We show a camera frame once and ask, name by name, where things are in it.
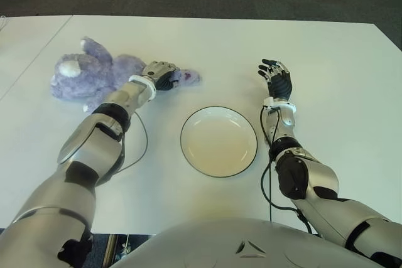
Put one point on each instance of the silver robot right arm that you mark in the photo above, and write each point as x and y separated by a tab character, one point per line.
323	180

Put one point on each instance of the silver robot torso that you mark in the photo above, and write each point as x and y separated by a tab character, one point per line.
220	246

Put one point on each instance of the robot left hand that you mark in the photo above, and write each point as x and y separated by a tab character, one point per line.
157	70

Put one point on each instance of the white plate with black rim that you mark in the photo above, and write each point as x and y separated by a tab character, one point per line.
218	142

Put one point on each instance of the purple plush bunny doll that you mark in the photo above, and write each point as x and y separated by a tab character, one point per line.
91	73

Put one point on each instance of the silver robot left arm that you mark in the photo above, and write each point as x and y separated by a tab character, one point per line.
91	145

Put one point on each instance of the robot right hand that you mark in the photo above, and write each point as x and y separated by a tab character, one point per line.
281	84

